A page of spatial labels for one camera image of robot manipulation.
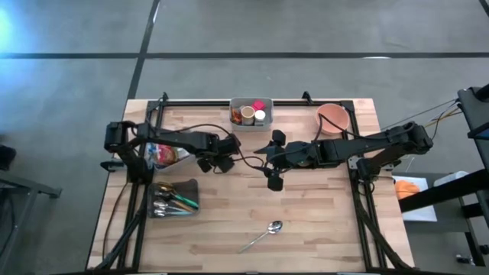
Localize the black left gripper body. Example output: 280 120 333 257
198 133 242 161

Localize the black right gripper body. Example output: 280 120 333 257
281 140 321 170

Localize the dark brown plastic tray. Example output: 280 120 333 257
147 178 201 219

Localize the spice jar with tan lid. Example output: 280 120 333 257
241 105 256 127

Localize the gold spoon with green handle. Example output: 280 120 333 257
157 182 200 209

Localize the spoon with yellow handle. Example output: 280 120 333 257
154 200 196 214

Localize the white plastic storage bin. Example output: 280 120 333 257
144 142 195 173
228 96 275 133

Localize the plain all-metal spoon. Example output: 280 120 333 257
237 219 284 254

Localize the salmon pink bowl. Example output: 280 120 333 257
314 102 351 135

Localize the orange fabric item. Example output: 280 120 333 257
393 179 421 201

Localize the white paper sheet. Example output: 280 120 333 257
392 174 439 223

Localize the black overhead beam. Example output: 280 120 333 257
398 168 489 214

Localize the white plastic container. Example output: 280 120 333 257
432 170 470 188

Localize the black desk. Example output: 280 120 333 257
456 82 489 268

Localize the grey metal stand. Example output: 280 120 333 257
0 166 63 275

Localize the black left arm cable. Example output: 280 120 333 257
151 122 265 170

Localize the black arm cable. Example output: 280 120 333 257
313 113 389 141
151 122 265 170

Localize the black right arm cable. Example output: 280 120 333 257
313 113 389 141

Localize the bundle of thin wires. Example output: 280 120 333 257
381 97 461 141

